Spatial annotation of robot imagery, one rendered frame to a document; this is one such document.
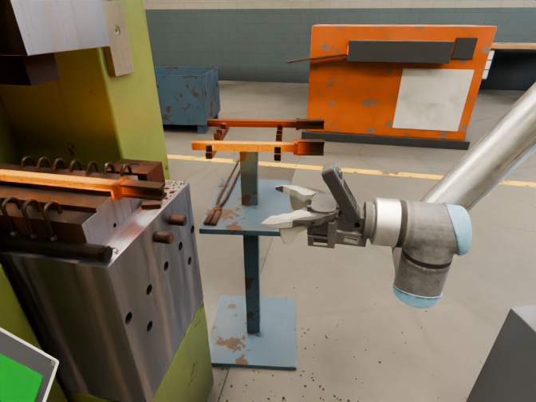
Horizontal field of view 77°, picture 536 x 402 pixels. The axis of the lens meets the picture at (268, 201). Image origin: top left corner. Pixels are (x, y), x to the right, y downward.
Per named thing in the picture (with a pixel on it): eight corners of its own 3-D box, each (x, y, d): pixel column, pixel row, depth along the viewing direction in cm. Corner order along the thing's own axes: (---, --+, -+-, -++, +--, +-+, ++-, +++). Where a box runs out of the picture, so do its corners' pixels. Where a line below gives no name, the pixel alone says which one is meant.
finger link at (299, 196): (274, 206, 75) (305, 222, 69) (275, 183, 73) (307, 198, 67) (285, 202, 77) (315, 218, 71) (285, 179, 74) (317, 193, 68)
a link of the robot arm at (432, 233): (467, 269, 60) (483, 222, 55) (393, 261, 62) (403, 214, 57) (452, 239, 68) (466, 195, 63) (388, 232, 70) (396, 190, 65)
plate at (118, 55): (135, 72, 94) (122, 1, 86) (116, 76, 87) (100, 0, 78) (128, 72, 95) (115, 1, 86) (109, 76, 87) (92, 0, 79)
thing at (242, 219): (289, 183, 145) (289, 179, 144) (289, 237, 110) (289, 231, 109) (221, 182, 147) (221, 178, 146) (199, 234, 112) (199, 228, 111)
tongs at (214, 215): (238, 159, 165) (238, 157, 164) (246, 159, 164) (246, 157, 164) (203, 225, 112) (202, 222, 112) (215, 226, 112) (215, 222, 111)
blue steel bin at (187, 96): (220, 118, 502) (217, 67, 467) (207, 134, 431) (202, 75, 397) (143, 116, 512) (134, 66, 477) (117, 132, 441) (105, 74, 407)
